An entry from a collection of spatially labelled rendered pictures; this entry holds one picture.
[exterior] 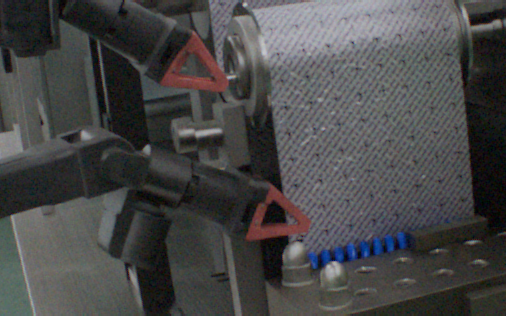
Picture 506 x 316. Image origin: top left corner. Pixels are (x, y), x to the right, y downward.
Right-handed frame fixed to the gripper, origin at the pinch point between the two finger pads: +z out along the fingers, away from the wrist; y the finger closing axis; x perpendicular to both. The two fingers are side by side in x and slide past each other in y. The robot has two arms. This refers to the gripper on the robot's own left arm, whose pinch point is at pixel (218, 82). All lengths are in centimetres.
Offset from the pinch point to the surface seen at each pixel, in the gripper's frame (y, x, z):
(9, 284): -349, -137, 74
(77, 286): -42, -40, 11
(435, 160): 5.5, 5.7, 25.8
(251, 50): 3.1, 4.9, 0.3
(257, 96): 3.2, 1.0, 3.6
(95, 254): -59, -37, 16
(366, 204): 5.7, -2.9, 20.8
